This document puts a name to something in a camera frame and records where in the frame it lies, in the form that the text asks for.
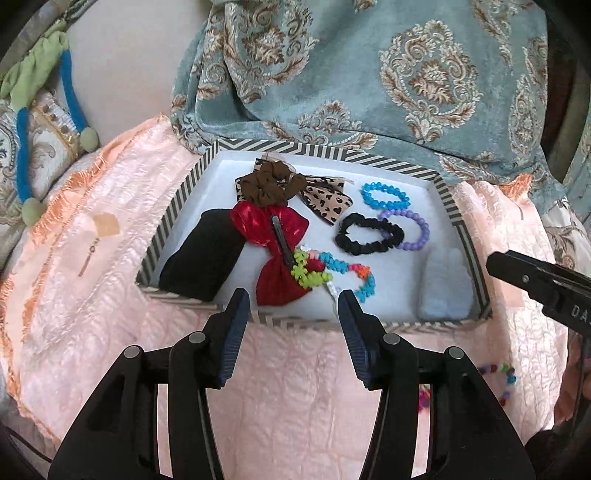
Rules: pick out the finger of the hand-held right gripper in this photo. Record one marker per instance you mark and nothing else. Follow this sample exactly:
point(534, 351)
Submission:
point(521, 272)

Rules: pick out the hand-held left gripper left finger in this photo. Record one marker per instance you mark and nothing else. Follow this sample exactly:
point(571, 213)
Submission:
point(233, 332)

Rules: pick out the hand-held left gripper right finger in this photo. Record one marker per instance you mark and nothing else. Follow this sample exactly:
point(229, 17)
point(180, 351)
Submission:
point(355, 332)

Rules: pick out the striped box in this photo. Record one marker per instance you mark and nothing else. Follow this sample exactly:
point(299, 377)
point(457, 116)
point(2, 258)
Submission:
point(217, 189)

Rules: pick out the cream floral cloth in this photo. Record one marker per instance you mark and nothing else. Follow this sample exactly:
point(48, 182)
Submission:
point(565, 230)

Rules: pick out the pink quilted blanket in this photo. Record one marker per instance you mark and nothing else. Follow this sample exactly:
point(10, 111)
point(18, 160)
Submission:
point(295, 369)

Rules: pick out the light blue fluffy accessory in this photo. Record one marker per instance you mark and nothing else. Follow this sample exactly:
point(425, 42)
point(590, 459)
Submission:
point(445, 286)

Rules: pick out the black folded cloth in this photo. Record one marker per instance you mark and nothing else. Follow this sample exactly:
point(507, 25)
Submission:
point(203, 258)

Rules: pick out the black scrunchie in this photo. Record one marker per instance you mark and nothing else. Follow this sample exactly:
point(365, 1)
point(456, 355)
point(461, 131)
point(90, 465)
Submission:
point(344, 235)

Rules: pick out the red bow hair clip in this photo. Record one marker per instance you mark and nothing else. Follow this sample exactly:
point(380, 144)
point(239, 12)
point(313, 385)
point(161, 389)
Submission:
point(251, 226)

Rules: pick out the leopard print bow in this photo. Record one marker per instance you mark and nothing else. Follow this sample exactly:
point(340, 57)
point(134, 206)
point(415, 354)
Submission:
point(328, 198)

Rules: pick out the brown scrunchie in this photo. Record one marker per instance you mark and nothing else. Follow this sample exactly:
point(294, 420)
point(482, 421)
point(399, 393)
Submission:
point(263, 189)

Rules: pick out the gold drop earring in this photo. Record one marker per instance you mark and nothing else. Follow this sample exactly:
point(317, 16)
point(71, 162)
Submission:
point(87, 263)

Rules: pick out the teal damask pillow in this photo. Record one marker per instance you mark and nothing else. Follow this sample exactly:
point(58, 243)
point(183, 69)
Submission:
point(369, 69)

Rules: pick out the ornate grey pillow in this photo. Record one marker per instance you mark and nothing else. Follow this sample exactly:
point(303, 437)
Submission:
point(46, 120)

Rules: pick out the green and blue plush toy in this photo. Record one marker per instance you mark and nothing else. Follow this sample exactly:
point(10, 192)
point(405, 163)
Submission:
point(21, 138)

